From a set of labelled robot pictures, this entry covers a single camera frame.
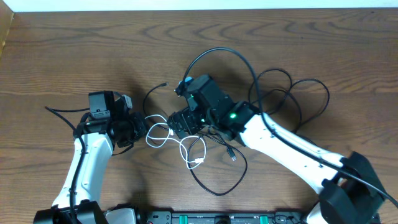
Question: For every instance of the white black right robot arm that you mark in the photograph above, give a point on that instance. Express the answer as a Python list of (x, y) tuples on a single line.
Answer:
[(348, 188)]

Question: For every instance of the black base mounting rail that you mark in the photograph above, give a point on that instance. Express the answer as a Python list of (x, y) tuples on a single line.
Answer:
[(224, 217)]

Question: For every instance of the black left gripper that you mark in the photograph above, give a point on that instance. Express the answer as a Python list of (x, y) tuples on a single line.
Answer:
[(141, 127)]

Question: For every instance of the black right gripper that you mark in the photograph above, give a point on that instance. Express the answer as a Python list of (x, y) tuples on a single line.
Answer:
[(185, 114)]

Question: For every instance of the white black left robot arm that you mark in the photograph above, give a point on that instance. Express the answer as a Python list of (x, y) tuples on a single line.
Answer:
[(78, 200)]

